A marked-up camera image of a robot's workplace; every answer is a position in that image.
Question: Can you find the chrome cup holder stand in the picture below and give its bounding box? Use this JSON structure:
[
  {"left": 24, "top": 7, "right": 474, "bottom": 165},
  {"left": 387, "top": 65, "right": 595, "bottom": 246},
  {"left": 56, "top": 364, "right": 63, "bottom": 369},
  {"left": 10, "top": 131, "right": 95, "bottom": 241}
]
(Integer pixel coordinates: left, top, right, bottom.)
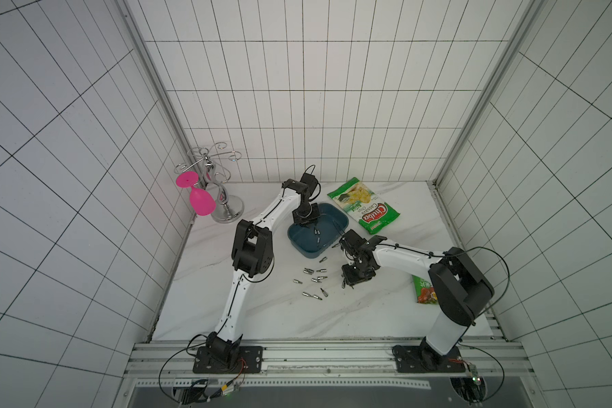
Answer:
[{"left": 174, "top": 141, "right": 244, "bottom": 224}]

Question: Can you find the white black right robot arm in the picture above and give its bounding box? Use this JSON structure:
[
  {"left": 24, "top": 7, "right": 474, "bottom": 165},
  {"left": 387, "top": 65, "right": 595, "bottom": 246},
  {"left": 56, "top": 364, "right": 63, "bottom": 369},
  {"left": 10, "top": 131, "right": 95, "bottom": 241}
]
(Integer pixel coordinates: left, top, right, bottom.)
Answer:
[{"left": 340, "top": 229, "right": 495, "bottom": 373}]

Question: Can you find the green Chuba chips bag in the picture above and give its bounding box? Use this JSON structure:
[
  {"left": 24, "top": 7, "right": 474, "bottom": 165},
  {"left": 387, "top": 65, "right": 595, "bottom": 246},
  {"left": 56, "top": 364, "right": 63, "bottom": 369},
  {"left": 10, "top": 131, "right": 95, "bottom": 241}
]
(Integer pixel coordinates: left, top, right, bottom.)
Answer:
[{"left": 327, "top": 177, "right": 401, "bottom": 235}]

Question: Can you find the green red snack packet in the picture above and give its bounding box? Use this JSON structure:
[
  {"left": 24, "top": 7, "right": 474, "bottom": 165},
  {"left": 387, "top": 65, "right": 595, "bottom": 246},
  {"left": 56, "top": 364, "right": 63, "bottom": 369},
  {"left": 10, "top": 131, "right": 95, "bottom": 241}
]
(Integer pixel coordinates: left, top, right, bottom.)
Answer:
[{"left": 412, "top": 276, "right": 439, "bottom": 304}]

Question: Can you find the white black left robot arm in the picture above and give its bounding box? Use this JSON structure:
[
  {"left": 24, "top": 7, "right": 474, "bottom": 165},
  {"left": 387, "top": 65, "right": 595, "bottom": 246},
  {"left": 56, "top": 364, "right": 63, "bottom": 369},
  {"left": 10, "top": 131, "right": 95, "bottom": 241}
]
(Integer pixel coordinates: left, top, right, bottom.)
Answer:
[{"left": 195, "top": 172, "right": 321, "bottom": 371}]

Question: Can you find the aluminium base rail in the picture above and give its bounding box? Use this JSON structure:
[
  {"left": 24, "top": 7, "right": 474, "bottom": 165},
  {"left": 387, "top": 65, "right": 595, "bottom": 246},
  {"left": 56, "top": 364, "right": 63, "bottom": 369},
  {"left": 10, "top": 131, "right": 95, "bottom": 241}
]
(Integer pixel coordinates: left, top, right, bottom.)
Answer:
[{"left": 124, "top": 338, "right": 534, "bottom": 392}]

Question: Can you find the pink plastic goblet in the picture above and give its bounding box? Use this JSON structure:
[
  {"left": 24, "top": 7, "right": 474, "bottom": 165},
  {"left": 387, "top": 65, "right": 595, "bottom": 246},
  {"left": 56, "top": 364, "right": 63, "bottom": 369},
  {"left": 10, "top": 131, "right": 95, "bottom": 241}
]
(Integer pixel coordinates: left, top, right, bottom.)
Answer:
[{"left": 176, "top": 171, "right": 216, "bottom": 217}]

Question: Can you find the silver bit bottom long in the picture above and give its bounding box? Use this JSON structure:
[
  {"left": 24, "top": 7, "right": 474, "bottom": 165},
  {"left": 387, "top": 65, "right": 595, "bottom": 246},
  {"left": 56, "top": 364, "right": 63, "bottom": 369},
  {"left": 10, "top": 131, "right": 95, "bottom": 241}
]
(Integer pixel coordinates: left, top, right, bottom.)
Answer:
[{"left": 302, "top": 292, "right": 323, "bottom": 300}]

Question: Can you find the dark teal storage box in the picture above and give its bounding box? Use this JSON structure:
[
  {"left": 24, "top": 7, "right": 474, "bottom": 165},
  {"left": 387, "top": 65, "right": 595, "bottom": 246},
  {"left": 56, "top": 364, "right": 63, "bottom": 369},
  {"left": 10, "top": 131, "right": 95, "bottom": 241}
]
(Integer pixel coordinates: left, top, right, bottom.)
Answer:
[{"left": 287, "top": 203, "right": 350, "bottom": 258}]

